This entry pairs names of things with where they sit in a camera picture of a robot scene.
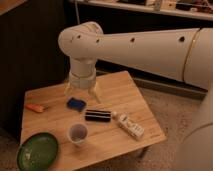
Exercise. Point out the green plate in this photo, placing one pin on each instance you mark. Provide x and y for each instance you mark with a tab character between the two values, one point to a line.
38	152

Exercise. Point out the wooden table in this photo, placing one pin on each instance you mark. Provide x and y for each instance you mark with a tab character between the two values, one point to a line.
119	93

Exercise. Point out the black rectangular box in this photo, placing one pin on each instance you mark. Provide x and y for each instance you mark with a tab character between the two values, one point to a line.
96	115

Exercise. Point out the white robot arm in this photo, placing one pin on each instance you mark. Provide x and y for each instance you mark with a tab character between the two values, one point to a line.
185	55

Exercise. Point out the orange pepper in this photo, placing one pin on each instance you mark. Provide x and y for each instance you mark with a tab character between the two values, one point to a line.
35	107

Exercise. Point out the blue sponge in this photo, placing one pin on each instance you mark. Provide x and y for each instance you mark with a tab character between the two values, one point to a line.
76	104

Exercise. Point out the metal pole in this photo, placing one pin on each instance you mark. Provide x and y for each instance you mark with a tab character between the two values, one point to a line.
77	12

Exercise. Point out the white remote control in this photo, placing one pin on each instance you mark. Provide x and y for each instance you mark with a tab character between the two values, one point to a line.
132	128

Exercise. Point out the cluttered shelf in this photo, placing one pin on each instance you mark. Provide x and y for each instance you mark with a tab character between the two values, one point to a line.
196	9

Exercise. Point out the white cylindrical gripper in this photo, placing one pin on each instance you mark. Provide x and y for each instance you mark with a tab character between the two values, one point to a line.
82	75

